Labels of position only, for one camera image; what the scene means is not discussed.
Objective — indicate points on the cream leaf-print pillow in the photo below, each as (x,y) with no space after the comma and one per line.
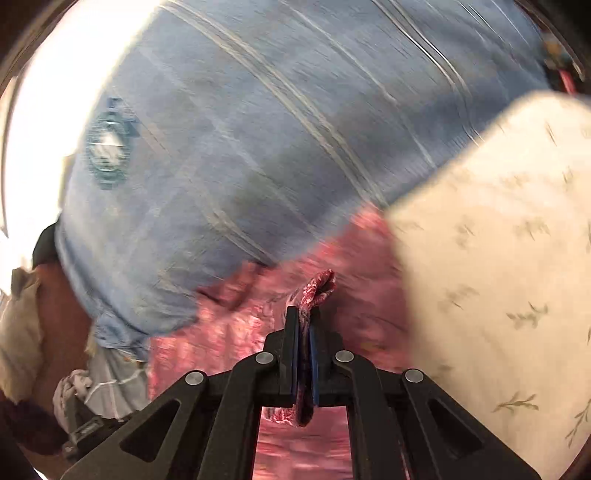
(485,277)

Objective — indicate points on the person's left hand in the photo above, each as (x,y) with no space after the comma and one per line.
(71,385)

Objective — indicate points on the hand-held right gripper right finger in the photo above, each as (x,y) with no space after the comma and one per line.
(316,369)

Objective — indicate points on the grey patterned quilt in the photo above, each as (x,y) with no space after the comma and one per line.
(120,387)

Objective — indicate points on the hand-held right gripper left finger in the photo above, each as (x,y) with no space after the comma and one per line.
(290,360)

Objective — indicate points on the beige cloth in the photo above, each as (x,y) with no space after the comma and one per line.
(18,332)

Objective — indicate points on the blue plaid quilt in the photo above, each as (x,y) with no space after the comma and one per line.
(277,138)

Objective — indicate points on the purple floral garment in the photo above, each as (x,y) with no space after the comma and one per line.
(231,323)

